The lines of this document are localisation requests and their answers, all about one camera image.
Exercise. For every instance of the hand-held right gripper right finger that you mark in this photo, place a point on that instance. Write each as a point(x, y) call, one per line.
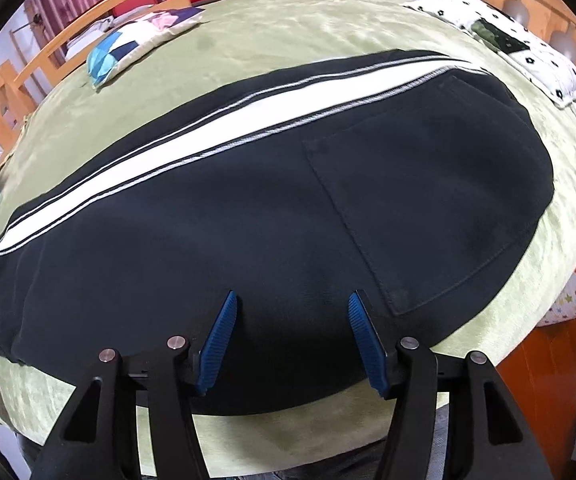
point(365, 340)

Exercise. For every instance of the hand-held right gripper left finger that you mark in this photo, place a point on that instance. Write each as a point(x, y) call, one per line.
point(218, 340)

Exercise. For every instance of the black pants with white stripe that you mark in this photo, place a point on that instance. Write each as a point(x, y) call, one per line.
point(268, 235)

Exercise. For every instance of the geometric patterned pillow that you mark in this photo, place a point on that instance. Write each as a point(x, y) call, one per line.
point(133, 42)

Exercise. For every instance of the green plush blanket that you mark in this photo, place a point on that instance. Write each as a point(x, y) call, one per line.
point(293, 35)

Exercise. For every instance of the white floral pillow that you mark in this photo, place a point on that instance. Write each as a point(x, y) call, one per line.
point(532, 55)

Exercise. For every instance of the dark green cloth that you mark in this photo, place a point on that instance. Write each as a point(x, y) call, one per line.
point(497, 35)

